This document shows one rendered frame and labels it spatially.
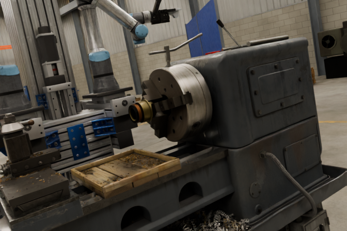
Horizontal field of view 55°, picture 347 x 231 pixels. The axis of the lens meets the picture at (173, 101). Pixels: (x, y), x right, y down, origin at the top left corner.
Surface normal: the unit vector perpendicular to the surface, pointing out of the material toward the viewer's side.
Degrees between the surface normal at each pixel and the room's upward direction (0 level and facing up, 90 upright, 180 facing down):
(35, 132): 90
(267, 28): 90
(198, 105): 95
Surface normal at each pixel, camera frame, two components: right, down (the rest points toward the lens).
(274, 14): -0.71, 0.21
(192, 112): 0.58, 0.18
